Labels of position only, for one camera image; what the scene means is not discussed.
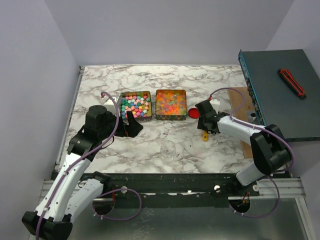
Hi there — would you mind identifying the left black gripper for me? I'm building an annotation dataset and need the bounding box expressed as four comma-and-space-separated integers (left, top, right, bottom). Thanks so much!
99, 109, 144, 140

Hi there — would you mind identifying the yellow plastic scoop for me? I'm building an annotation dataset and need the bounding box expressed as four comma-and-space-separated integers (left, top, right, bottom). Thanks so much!
202, 131, 209, 142

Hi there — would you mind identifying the tin of paper stars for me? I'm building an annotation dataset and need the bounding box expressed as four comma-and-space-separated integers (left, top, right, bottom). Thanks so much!
119, 91, 153, 122

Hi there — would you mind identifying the clear glass jar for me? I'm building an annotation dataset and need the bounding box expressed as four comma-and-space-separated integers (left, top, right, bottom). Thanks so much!
160, 140, 177, 163

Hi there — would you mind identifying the tin of gummy candies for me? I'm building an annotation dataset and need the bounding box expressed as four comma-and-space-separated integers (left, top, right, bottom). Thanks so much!
155, 89, 187, 121

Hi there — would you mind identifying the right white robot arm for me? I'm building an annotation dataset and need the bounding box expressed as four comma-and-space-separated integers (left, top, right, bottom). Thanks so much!
195, 100, 294, 196

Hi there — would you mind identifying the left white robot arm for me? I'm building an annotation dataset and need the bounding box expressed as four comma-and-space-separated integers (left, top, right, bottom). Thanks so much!
22, 105, 129, 240

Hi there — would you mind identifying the red jar lid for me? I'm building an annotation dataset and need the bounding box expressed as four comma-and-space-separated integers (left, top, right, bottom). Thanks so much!
188, 107, 200, 119

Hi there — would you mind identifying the wooden board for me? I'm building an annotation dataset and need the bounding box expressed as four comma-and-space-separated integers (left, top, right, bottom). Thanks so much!
227, 87, 255, 159

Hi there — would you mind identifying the dark grey metal box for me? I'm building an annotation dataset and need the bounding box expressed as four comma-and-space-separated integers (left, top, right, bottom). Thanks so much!
238, 49, 320, 142

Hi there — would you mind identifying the red black utility knife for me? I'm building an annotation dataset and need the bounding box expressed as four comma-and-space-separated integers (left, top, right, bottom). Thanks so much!
277, 68, 307, 99

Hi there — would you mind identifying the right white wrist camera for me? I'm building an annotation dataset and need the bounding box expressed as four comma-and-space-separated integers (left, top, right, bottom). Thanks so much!
210, 98, 221, 113

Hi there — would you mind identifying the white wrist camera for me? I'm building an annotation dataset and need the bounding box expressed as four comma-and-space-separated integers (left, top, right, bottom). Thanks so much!
210, 98, 221, 113
103, 96, 122, 115

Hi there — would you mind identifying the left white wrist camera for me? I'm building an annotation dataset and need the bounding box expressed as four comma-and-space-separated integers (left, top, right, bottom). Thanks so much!
103, 96, 122, 115

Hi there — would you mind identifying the small metal bracket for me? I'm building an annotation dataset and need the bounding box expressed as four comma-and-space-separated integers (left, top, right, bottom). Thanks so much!
245, 110, 259, 125

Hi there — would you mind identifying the black mounting rail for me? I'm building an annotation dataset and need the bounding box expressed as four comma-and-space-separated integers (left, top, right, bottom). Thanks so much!
49, 172, 261, 208

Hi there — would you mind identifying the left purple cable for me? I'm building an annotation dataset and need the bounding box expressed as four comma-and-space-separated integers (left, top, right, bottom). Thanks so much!
34, 91, 143, 240

